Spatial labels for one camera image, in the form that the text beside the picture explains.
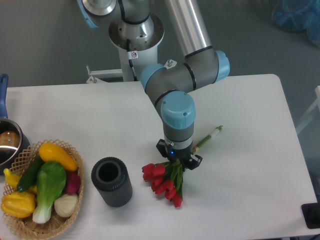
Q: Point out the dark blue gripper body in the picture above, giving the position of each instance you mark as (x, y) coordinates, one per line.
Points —
(182, 154)

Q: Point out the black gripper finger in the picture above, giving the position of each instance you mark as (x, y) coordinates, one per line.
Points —
(162, 148)
(192, 161)

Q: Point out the red tulip bouquet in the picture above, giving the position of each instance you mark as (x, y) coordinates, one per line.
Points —
(167, 177)

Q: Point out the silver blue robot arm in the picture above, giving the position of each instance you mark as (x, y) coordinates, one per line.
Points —
(137, 36)

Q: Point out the dark grey ribbed vase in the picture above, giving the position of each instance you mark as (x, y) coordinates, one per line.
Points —
(111, 178)

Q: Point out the yellow squash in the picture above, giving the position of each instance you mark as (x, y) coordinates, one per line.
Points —
(49, 152)

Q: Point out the white garlic bulb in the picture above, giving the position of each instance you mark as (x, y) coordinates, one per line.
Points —
(65, 205)

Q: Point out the green bok choy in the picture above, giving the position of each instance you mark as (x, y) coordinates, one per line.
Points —
(51, 180)

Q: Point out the black device at edge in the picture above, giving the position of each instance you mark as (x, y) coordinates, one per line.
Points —
(311, 214)

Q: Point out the dark green cucumber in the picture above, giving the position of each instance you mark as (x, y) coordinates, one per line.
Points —
(29, 177)

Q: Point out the small yellow gourd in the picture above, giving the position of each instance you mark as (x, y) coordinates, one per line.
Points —
(13, 179)

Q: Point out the yellow bell pepper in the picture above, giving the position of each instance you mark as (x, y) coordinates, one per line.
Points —
(18, 204)

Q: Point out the woven wicker basket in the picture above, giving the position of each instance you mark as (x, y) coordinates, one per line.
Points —
(25, 228)

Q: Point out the blue plastic bag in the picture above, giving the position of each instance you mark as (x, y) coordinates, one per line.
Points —
(299, 16)

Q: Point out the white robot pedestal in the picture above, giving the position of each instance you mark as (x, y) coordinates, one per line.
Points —
(132, 63)

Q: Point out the white frame at right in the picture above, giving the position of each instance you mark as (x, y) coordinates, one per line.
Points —
(310, 113)

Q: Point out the blue handled saucepan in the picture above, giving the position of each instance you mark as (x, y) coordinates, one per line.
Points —
(12, 139)

